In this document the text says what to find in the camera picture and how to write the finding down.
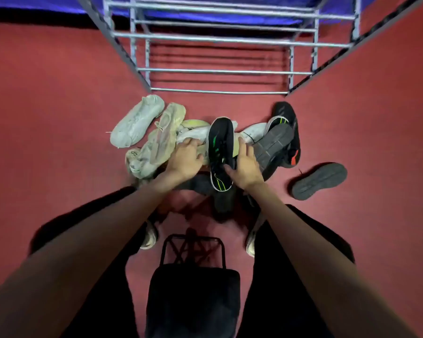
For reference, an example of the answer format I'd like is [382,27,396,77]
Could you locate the person's black trousers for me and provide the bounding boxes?
[30,186,356,338]

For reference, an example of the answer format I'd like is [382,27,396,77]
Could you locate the black sneaker orange marks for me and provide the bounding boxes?
[291,162,349,201]
[252,123,295,182]

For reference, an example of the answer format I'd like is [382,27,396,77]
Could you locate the beige sneaker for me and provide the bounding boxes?
[149,102,187,166]
[125,128,163,180]

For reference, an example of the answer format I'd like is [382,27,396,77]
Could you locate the black folding stool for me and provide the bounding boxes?
[144,232,241,338]

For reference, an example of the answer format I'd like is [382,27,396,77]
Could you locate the black sneaker green stripes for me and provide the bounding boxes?
[264,115,290,136]
[207,116,237,192]

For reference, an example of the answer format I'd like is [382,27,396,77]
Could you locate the person's right forearm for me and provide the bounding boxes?
[248,179,420,338]

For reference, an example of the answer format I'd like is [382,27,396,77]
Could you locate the person's left forearm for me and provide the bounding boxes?
[0,174,186,338]

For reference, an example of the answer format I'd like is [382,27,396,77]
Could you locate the blue tarp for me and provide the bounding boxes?
[0,0,380,27]

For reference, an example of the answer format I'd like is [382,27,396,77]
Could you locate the person's cream clog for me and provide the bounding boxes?
[140,221,160,250]
[245,221,265,258]

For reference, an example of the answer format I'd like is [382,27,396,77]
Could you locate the grey metal shoe rack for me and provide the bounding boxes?
[76,0,423,96]

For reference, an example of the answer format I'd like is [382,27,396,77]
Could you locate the person's left hand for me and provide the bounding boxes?
[161,138,205,186]

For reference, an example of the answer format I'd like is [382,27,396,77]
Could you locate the plain white sneaker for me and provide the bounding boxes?
[239,122,268,145]

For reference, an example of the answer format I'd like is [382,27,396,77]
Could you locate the person's right hand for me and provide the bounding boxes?
[224,136,266,191]

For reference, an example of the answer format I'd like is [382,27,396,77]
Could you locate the person's left cream clog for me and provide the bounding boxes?
[140,221,160,250]

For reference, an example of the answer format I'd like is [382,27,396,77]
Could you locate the white knit sneaker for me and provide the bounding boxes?
[109,94,165,149]

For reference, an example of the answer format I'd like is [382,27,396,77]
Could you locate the person's right cream clog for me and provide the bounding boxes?
[245,221,265,258]

